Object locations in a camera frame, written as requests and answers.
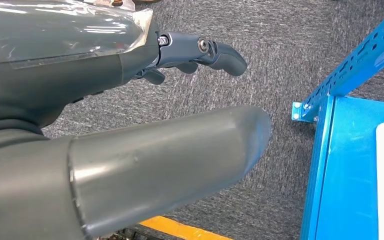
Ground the blue metal shelf rack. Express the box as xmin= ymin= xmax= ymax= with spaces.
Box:
xmin=291 ymin=0 xmax=384 ymax=240

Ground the black ribbed robot foot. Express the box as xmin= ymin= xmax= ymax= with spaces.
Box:
xmin=100 ymin=226 xmax=153 ymax=240

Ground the yellow floor tape square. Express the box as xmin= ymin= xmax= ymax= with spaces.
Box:
xmin=138 ymin=215 xmax=234 ymax=240

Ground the ribbed grey left arm sleeve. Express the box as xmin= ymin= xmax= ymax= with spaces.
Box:
xmin=0 ymin=117 xmax=50 ymax=155

